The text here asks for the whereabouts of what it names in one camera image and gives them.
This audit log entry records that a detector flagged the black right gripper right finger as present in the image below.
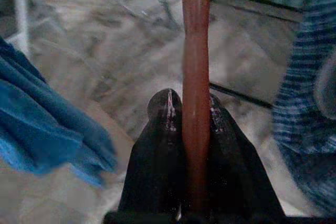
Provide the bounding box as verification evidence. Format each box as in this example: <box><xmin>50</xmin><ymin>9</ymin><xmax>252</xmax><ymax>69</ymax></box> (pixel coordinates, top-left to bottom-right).
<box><xmin>207</xmin><ymin>94</ymin><xmax>285</xmax><ymax>217</ymax></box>

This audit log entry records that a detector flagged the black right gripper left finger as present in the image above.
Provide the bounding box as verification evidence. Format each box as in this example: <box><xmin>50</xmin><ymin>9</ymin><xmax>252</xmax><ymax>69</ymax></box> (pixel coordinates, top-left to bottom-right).
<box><xmin>118</xmin><ymin>88</ymin><xmax>185</xmax><ymax>214</ymax></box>

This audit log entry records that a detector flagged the pink plastic clothes hanger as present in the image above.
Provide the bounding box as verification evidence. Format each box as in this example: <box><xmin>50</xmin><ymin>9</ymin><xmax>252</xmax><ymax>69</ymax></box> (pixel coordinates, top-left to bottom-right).
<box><xmin>180</xmin><ymin>0</ymin><xmax>212</xmax><ymax>215</ymax></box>

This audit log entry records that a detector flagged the blue t-shirt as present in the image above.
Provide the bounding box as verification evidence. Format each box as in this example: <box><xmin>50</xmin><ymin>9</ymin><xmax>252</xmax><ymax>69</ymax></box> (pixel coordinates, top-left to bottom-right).
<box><xmin>0</xmin><ymin>36</ymin><xmax>118</xmax><ymax>188</ymax></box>

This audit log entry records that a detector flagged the black metal drying rack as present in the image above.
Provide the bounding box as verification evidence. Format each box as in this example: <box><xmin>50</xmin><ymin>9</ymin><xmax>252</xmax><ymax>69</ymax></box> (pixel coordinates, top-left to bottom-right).
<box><xmin>209</xmin><ymin>0</ymin><xmax>306</xmax><ymax>110</ymax></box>

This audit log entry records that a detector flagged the blue plaid shirt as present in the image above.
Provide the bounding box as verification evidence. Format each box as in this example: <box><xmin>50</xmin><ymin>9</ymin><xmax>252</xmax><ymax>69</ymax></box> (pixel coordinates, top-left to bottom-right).
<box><xmin>271</xmin><ymin>0</ymin><xmax>336</xmax><ymax>210</ymax></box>

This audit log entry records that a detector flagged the white wire frame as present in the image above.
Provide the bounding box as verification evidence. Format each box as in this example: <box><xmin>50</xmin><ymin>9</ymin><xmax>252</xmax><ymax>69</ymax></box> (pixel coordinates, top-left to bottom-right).
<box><xmin>103</xmin><ymin>0</ymin><xmax>185</xmax><ymax>31</ymax></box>

